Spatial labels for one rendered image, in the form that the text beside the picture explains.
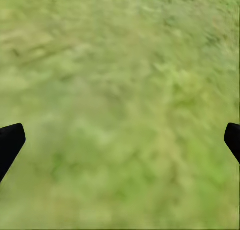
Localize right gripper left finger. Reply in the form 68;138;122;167
0;123;26;183

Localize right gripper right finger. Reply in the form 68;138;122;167
224;122;240;163

